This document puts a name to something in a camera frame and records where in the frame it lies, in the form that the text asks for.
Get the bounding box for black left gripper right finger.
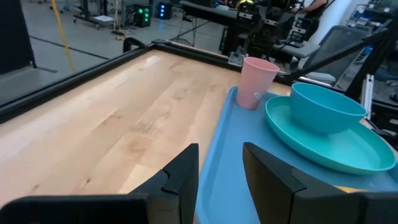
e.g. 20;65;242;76
242;142;364;224

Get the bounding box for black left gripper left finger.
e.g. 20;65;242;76
129;142;200;224

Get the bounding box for pink plastic cup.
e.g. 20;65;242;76
235;56;280;111

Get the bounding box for teal plastic plate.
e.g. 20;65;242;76
264;95;397;175

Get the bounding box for blue plastic bowl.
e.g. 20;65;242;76
289;82;368;136

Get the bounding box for blue plastic tray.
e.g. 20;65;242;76
194;85;398;224

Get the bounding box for grey desk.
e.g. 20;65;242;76
273;40;321;60

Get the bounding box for black table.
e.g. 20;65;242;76
179;0;242;47

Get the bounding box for person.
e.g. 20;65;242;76
290;0;338;43

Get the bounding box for grey mesh office chair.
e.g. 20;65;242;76
303;25;384;88

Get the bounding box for computer tower blue lights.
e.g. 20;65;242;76
154;1;174;21

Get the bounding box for computer tower green lights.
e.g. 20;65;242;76
133;3;154;29

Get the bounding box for silver aluminium bar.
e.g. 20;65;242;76
361;73;374;121

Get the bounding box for metal wheeled cart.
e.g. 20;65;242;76
73;0;115;30

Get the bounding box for black partition screen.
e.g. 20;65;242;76
0;0;37;75

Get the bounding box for black curved frame handle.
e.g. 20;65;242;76
123;37;147;54

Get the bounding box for black aluminium table frame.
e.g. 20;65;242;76
0;18;398;125

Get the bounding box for yellow hanging cable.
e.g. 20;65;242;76
50;0;77;73

